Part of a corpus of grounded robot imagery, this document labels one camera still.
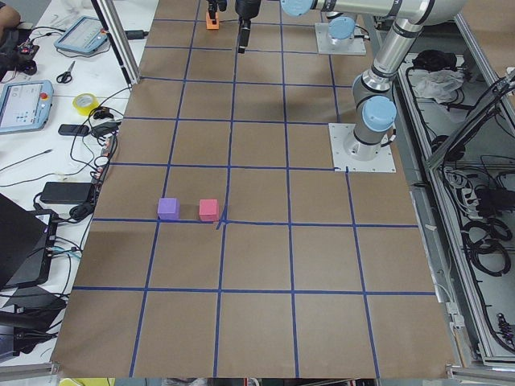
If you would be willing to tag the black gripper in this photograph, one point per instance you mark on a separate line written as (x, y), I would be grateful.
(244, 9)
(212, 6)

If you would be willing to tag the orange foam cube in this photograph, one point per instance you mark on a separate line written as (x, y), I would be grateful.
(212, 25)

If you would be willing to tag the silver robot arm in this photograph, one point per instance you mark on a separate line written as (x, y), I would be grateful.
(340, 26)
(375, 112)

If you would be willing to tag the black power adapter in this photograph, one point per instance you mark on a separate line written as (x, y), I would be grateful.
(136, 34)

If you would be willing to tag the blue teach pendant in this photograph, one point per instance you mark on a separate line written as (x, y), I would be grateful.
(25, 106)
(84, 37)

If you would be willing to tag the yellow tape roll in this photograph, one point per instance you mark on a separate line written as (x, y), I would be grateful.
(85, 103)

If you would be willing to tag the black phone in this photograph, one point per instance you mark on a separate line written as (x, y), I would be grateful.
(73, 130)

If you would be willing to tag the pink foam cube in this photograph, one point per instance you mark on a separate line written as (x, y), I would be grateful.
(209, 210)

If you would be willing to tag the purple foam cube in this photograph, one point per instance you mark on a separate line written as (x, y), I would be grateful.
(168, 208)

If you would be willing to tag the black power brick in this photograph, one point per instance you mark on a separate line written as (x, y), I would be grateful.
(66, 193)

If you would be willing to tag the black laptop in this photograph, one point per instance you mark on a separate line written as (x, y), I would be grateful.
(26, 241)

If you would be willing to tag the aluminium frame post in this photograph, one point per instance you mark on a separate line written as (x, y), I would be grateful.
(110, 20)

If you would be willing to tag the black handled scissors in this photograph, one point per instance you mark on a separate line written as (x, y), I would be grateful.
(66, 76)

